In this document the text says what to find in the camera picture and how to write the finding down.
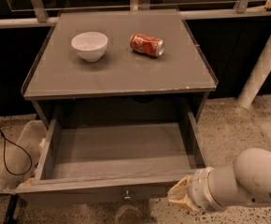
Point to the clear plastic bin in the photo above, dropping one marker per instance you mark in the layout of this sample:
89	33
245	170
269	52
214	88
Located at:
23	158

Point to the small metal drawer knob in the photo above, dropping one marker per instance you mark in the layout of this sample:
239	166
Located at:
127	196

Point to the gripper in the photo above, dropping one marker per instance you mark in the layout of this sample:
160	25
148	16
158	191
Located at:
199	187

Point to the red crushed soda can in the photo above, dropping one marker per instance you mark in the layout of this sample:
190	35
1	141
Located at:
148	45

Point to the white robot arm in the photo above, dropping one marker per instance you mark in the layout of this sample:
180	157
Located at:
246	182

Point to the grey wooden cabinet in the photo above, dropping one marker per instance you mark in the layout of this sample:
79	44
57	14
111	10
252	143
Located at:
59	73

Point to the metal window railing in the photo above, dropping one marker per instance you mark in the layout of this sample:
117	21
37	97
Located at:
126	3

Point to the white diagonal pole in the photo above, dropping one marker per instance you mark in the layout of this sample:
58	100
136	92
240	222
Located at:
257	77

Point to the grey top drawer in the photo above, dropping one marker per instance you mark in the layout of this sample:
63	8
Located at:
97	163

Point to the white ceramic bowl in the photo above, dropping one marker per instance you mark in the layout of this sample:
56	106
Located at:
90	46

